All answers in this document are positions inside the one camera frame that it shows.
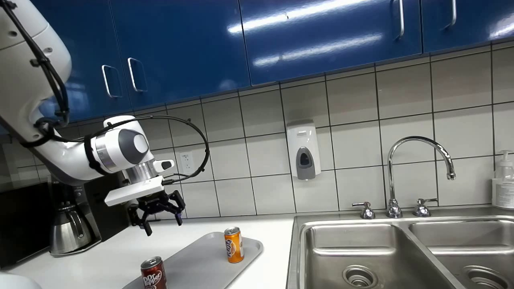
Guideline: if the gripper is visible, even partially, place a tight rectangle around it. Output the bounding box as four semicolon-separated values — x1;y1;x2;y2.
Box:
127;189;187;236

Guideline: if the dark red soda can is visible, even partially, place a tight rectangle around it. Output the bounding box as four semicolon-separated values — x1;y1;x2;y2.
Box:
141;256;167;289

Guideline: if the grey plastic tray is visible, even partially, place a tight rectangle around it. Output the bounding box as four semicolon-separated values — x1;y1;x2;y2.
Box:
122;232;264;289

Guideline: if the orange soda can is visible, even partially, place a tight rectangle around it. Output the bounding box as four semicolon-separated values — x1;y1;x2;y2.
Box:
224;227;245;264

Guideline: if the black coffee maker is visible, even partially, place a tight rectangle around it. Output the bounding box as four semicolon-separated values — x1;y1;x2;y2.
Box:
47;173;132;258

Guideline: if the steel coffee carafe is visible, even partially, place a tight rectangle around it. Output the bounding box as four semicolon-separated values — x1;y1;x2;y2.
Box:
50;204;94;256

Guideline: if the black microwave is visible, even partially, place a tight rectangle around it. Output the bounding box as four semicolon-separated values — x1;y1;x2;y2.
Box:
0;181;53;269

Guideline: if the white rounded object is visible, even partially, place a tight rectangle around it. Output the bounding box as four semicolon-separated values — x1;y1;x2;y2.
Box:
0;272;43;289

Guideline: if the blue cabinet door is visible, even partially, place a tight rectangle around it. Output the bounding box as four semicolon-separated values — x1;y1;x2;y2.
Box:
419;0;514;54
239;0;423;86
108;0;252;110
29;0;133;123

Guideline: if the stainless steel double sink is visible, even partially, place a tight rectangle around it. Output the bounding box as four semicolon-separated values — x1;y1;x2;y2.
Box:
286;206;514;289

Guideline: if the chrome tap lever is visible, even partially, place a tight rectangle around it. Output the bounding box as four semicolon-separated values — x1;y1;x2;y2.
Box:
413;197;439;218
352;201;376;220

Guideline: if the chrome gooseneck tap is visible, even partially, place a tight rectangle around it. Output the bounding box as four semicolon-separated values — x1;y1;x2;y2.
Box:
386;136;457;219

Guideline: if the clear pump bottle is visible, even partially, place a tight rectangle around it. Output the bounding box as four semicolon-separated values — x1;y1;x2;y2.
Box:
492;150;514;210

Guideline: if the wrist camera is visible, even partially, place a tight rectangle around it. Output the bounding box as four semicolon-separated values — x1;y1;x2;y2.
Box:
104;175;165;207

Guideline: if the white wall socket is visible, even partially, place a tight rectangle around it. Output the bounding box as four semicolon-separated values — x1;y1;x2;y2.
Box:
179;151;196;176

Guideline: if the silver cabinet door handle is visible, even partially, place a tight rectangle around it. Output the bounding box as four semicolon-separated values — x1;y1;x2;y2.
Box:
127;57;148;93
443;0;458;31
101;64;123;99
390;0;406;41

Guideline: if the white wall soap dispenser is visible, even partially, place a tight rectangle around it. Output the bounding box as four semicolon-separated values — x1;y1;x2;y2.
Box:
286;119;322;181

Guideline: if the blue wall cabinet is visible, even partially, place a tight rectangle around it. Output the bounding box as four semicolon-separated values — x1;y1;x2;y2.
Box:
0;0;514;135

